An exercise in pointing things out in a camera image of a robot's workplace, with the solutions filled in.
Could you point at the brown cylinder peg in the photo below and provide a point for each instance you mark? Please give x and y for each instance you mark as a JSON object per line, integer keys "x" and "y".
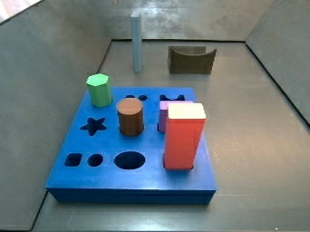
{"x": 130, "y": 112}

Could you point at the blue shape-sorter base block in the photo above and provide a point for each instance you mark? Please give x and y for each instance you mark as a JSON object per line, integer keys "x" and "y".
{"x": 106, "y": 168}

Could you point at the red rectangular block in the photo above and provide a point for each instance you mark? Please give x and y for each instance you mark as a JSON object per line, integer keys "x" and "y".
{"x": 185, "y": 123}

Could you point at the purple square peg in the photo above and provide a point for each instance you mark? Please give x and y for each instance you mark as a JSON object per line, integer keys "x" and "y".
{"x": 165, "y": 113}

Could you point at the green hexagonal peg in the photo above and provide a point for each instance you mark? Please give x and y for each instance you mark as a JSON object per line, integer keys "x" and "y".
{"x": 98, "y": 86}

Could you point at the light blue square-circle object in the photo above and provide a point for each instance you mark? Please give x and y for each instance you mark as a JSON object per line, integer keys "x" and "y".
{"x": 137, "y": 40}

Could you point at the black regrasp fixture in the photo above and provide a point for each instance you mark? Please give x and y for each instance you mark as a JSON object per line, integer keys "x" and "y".
{"x": 190, "y": 59}

